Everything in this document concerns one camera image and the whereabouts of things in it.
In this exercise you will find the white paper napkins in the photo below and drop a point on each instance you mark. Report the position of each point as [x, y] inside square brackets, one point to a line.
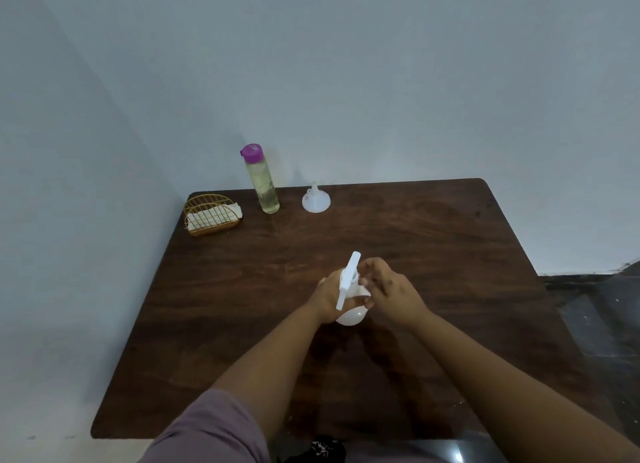
[212, 215]

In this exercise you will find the white plastic funnel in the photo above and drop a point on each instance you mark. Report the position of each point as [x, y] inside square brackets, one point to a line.
[316, 201]

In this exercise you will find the clear bottle with yellow liquid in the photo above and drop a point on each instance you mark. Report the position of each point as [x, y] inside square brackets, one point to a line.
[264, 187]

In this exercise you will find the purple bottle cap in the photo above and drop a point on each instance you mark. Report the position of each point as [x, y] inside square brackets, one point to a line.
[251, 153]

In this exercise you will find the person's mauve sleeve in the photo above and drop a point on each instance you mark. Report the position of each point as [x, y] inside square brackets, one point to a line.
[212, 430]

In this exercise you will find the white trigger spray head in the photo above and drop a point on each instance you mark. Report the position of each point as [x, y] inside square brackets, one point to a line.
[347, 280]

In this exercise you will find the white plastic spray bottle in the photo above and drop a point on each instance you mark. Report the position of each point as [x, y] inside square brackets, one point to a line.
[352, 313]

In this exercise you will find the person's right thumb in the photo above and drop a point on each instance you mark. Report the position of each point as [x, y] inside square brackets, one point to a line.
[369, 303]

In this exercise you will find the person's left hand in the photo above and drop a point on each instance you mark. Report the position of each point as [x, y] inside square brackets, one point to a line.
[326, 300]

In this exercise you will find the person's right forearm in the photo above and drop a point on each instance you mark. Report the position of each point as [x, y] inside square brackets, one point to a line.
[505, 392]

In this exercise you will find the person's left forearm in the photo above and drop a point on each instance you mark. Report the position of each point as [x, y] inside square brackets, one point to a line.
[272, 367]

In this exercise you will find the black patterned cloth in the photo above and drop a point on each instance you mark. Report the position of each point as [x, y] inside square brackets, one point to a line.
[325, 450]

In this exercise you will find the person's right hand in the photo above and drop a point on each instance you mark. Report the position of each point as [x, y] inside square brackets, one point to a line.
[395, 292]

